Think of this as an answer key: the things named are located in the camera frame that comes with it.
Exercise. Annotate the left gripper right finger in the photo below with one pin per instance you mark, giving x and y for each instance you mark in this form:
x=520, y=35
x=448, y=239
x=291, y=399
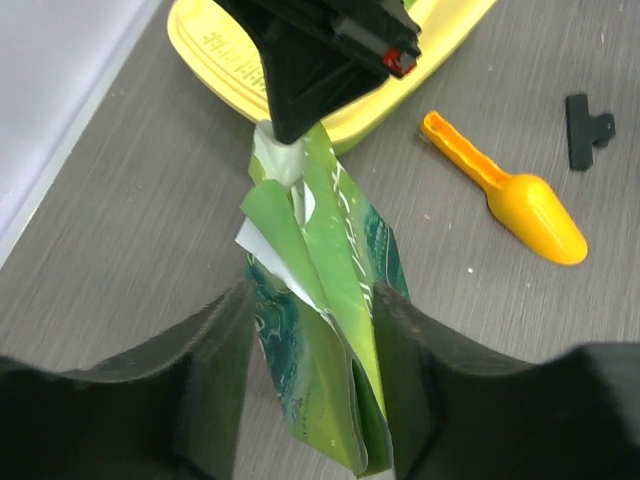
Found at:
x=459, y=410

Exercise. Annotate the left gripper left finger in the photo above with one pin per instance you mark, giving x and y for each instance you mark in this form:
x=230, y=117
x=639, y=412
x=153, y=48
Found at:
x=169, y=408

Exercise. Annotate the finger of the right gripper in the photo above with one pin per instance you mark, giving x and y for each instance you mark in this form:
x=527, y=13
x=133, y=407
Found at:
x=319, y=56

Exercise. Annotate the green cat litter bag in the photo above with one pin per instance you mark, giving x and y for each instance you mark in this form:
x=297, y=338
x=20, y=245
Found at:
x=316, y=246

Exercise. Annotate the yellow plastic scoop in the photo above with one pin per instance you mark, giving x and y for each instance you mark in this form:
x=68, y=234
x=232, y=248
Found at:
x=524, y=203

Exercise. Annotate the black bag clip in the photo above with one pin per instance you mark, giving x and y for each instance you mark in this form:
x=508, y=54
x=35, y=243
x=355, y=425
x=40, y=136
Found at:
x=585, y=132

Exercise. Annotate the yellow green litter box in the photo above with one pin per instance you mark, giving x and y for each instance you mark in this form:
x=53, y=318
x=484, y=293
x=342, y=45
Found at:
x=221, y=54

